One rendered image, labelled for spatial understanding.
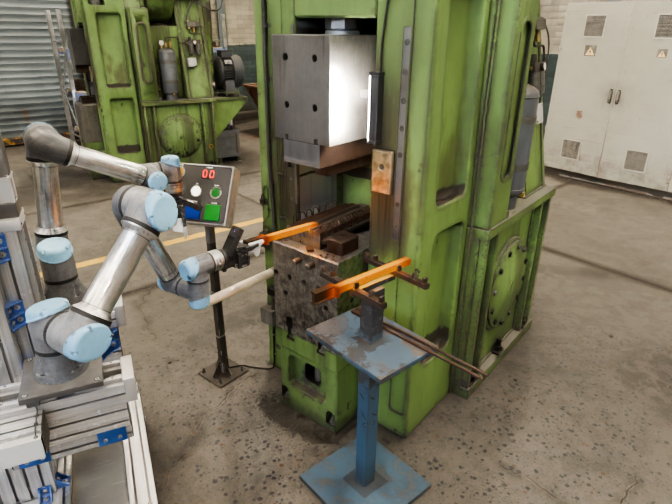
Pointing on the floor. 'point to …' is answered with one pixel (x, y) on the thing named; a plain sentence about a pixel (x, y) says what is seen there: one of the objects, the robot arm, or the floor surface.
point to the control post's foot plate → (222, 373)
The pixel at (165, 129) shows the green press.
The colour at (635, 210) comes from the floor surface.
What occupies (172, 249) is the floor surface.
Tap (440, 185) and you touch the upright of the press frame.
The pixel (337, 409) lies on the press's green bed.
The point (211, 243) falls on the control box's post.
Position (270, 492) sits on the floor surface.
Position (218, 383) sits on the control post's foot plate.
